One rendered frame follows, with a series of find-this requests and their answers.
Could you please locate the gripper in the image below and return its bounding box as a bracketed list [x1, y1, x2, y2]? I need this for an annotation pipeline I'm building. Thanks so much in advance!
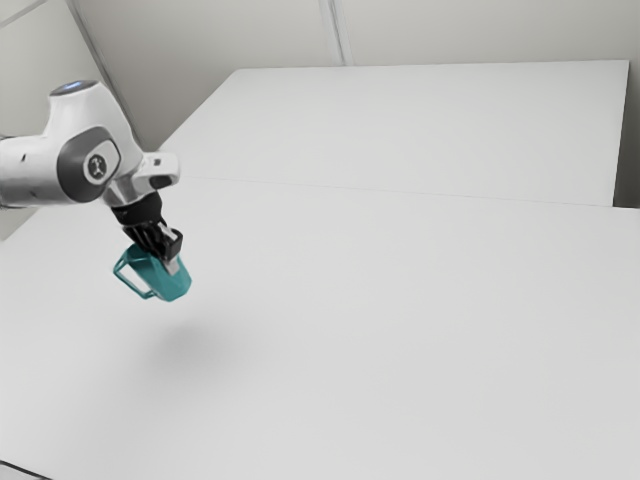
[110, 193, 184, 276]

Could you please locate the teal faceted mug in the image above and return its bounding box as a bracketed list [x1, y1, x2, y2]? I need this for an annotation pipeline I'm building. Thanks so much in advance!
[113, 243, 193, 303]

